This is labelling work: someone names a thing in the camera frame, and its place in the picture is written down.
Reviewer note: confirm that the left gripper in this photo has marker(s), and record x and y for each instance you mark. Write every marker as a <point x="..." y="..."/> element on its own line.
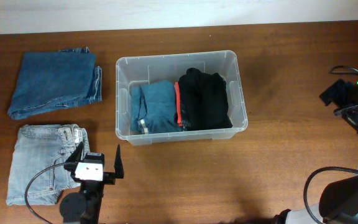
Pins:
<point x="109" y="179"/>

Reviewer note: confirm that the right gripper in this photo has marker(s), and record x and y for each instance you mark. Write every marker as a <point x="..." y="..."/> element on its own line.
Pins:
<point x="334" y="92"/>

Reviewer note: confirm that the light blue jeans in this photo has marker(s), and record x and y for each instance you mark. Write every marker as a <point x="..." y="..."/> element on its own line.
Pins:
<point x="39" y="147"/>

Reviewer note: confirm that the small blue denim shorts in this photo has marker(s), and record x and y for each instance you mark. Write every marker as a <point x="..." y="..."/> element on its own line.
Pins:
<point x="153" y="108"/>

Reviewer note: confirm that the red item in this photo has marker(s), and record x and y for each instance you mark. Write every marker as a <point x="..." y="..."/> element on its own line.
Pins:
<point x="178" y="104"/>

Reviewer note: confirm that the dark blue jeans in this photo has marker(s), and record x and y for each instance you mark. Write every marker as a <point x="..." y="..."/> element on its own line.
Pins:
<point x="50" y="81"/>

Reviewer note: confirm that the black garment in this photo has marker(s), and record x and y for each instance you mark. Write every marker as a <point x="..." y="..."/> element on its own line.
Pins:
<point x="203" y="101"/>

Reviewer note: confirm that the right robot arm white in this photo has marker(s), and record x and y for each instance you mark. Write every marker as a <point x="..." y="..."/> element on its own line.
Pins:
<point x="339" y="201"/>

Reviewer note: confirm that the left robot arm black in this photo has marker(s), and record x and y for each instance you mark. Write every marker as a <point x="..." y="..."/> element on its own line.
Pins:
<point x="83" y="206"/>

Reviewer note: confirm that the clear plastic storage container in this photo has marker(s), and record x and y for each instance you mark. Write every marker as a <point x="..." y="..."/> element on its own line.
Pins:
<point x="143" y="70"/>

